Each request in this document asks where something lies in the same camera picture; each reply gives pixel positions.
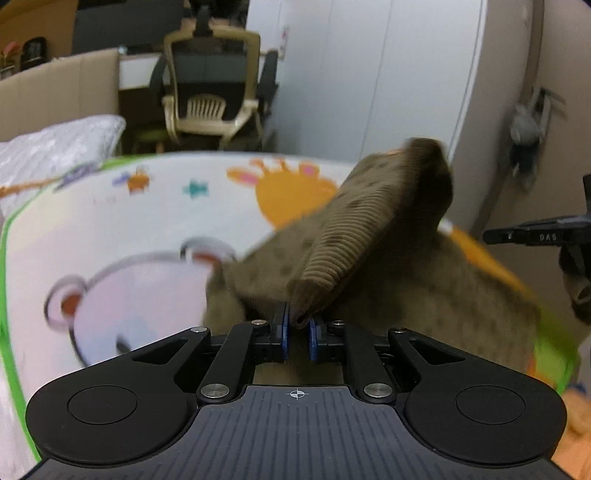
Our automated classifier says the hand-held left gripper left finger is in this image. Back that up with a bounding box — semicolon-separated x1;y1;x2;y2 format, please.
131;302;291;404

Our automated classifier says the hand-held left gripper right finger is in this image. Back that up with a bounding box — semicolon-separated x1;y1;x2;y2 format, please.
307;316;466;404

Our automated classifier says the green stool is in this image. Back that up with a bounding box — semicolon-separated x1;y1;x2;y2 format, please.
133;129;170;154

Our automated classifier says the brown polka dot corduroy garment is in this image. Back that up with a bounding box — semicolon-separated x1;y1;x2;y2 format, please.
203;137;546;387

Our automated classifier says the dark monitor screen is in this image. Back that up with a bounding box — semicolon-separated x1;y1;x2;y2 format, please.
71;0;250;51

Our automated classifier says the white wardrobe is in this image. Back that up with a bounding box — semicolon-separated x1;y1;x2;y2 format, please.
247;0;544;234

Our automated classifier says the black jar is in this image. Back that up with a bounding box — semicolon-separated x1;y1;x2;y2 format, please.
21;39;49;71

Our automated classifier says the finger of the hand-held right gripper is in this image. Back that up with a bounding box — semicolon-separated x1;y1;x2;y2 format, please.
482;222;527;247

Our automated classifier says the white quilted bed cover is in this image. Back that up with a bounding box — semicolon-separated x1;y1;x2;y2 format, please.
0;114;127;186

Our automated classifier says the cartoon animal printed blanket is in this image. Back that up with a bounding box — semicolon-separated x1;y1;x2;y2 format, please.
0;154;583;480

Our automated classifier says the beige mesh office chair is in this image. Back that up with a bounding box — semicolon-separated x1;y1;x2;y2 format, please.
148;0;280;151

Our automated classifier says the potted plant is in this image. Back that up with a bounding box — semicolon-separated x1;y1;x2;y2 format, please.
0;41;22;80

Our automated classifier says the grey plush toy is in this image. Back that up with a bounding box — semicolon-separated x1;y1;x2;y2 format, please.
509;88;567;180

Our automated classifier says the person's right hand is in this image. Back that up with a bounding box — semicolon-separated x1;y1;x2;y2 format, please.
558;244;591;323

